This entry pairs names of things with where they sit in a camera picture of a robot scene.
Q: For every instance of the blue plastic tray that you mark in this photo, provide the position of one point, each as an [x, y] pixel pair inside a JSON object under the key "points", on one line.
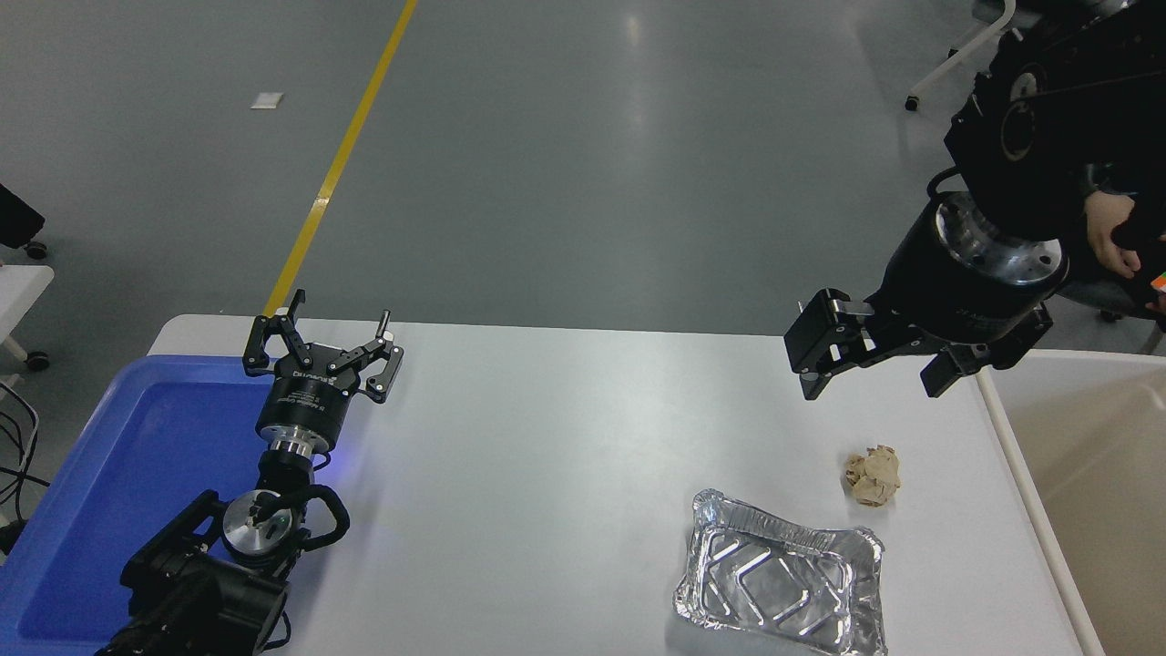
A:
{"points": [[118, 474]]}

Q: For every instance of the white side table with casters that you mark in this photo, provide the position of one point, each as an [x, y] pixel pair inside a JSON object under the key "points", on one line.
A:
{"points": [[18, 292]]}

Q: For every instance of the large pale bin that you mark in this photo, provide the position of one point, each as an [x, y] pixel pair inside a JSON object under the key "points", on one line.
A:
{"points": [[1111, 510]]}

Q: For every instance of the black wheeled chair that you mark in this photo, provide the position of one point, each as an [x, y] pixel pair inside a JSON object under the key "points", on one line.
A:
{"points": [[16, 219]]}

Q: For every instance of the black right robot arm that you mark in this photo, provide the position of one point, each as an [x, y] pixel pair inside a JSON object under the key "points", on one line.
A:
{"points": [[1048, 109]]}

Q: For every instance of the white paper scrap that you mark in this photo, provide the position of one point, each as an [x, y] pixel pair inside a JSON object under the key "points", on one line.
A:
{"points": [[267, 100]]}

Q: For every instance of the silver foil tray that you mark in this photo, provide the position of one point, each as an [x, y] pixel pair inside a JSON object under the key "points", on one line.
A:
{"points": [[783, 579]]}

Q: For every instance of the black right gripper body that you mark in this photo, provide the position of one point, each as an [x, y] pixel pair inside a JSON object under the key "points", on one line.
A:
{"points": [[947, 292]]}

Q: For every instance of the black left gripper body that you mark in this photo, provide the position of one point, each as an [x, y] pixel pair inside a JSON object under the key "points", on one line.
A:
{"points": [[305, 405]]}

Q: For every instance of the person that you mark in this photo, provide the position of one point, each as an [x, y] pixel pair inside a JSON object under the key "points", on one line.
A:
{"points": [[1146, 228]]}

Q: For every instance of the person's hand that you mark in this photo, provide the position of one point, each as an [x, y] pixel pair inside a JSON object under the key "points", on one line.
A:
{"points": [[1104, 228]]}

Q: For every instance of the white frame wheeled chair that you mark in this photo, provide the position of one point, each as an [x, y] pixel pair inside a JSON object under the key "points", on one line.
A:
{"points": [[966, 50]]}

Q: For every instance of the crumpled tan paper ball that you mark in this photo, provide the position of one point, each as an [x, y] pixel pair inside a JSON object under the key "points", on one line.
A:
{"points": [[873, 476]]}

